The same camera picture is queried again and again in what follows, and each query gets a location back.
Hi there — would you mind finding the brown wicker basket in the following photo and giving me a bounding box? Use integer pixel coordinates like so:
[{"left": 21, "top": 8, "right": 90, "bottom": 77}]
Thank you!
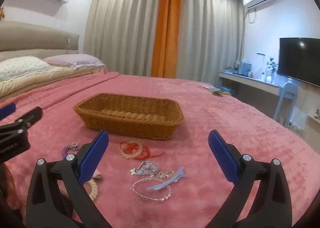
[{"left": 73, "top": 93, "right": 185, "bottom": 141}]

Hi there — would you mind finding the red string bracelet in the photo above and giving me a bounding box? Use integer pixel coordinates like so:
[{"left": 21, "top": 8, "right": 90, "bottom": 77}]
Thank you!
[{"left": 124, "top": 141, "right": 165, "bottom": 161}]

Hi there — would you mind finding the white desk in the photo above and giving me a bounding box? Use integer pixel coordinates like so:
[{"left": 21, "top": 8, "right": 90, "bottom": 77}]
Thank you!
[{"left": 219, "top": 71, "right": 280, "bottom": 105}]

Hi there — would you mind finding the beige padded headboard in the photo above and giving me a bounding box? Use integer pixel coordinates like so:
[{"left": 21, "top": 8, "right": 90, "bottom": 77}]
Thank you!
[{"left": 0, "top": 21, "right": 80, "bottom": 62}]

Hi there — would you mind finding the clear crystal bead bracelet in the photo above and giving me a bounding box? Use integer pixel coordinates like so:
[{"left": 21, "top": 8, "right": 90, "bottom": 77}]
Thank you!
[{"left": 130, "top": 177, "right": 173, "bottom": 203}]

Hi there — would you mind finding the orange curtain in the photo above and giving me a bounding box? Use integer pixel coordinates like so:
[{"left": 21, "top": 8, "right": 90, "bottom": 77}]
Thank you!
[{"left": 151, "top": 0, "right": 183, "bottom": 78}]

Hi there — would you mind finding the black television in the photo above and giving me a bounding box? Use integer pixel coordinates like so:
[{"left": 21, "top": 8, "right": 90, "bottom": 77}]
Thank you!
[{"left": 277, "top": 37, "right": 320, "bottom": 87}]

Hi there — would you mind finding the white floral pillow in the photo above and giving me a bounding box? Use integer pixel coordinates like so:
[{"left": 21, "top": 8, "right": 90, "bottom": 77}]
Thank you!
[{"left": 0, "top": 56, "right": 57, "bottom": 82}]

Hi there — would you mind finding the silver rhinestone hair clip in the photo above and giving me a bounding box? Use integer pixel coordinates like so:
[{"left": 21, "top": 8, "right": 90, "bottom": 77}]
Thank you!
[{"left": 129, "top": 160, "right": 160, "bottom": 176}]

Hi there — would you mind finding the light blue plastic chair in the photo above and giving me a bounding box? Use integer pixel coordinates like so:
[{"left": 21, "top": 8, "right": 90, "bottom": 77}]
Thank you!
[{"left": 272, "top": 82, "right": 298, "bottom": 127}]

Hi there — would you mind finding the beige folded quilt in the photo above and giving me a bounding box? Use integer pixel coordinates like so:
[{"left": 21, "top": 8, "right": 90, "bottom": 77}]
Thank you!
[{"left": 0, "top": 67, "right": 108, "bottom": 102}]

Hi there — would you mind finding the light blue hair clip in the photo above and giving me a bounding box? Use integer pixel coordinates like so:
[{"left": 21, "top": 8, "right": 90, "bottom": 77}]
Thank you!
[{"left": 146, "top": 167, "right": 187, "bottom": 191}]

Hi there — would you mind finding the purple pillow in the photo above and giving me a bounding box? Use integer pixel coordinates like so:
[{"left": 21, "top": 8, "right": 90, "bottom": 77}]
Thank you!
[{"left": 42, "top": 54, "right": 105, "bottom": 70}]

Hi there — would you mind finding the purple coil hair tie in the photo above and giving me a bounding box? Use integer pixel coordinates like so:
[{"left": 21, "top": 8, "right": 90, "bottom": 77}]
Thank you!
[{"left": 61, "top": 142, "right": 79, "bottom": 158}]

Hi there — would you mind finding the colourful booklet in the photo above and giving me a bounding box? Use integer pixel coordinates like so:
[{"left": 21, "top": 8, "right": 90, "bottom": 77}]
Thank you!
[{"left": 202, "top": 84, "right": 223, "bottom": 94}]

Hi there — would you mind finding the pink fleece blanket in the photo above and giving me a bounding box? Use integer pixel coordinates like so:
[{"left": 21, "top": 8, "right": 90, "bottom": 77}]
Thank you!
[{"left": 0, "top": 72, "right": 309, "bottom": 228}]

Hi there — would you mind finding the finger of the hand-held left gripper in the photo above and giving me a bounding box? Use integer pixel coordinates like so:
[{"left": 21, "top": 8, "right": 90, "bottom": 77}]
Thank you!
[
  {"left": 14, "top": 106, "right": 43, "bottom": 128},
  {"left": 0, "top": 103, "right": 17, "bottom": 121}
]

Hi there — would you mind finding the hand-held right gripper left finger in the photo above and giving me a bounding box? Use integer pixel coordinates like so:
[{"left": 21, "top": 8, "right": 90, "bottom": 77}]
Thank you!
[{"left": 26, "top": 129, "right": 112, "bottom": 228}]

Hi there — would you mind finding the white desk lamp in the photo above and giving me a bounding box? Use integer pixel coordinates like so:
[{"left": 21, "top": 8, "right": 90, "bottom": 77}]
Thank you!
[{"left": 257, "top": 53, "right": 267, "bottom": 80}]

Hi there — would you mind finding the vase with flowers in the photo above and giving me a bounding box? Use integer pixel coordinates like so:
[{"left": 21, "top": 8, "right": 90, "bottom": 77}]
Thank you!
[{"left": 265, "top": 57, "right": 278, "bottom": 84}]

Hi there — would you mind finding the beige curtain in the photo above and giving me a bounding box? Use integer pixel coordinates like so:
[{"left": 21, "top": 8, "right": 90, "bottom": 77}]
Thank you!
[
  {"left": 84, "top": 0, "right": 165, "bottom": 77},
  {"left": 175, "top": 0, "right": 245, "bottom": 87}
]

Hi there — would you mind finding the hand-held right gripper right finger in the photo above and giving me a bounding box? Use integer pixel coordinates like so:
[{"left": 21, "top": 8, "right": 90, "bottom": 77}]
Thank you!
[{"left": 208, "top": 129, "right": 293, "bottom": 228}]

